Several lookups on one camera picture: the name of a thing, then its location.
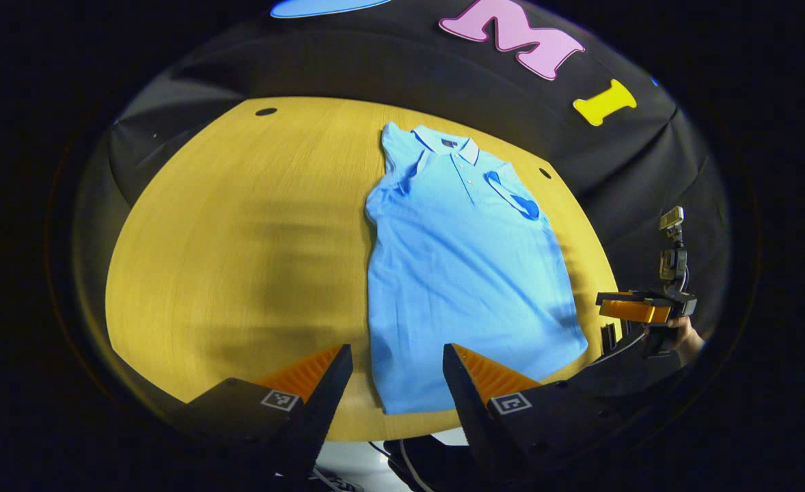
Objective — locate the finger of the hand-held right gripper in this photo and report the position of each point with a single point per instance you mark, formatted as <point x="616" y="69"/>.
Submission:
<point x="635" y="310"/>

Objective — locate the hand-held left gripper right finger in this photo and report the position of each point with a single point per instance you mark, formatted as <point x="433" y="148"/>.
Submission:
<point x="474" y="417"/>

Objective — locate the light blue T-shirt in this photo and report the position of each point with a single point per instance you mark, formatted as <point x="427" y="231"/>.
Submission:
<point x="464" y="273"/>

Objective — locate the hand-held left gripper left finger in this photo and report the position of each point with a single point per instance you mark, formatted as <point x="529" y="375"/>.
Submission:
<point x="320" y="417"/>

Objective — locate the black backdrop cloth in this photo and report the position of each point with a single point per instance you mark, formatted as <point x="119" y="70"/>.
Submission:
<point x="375" y="68"/>

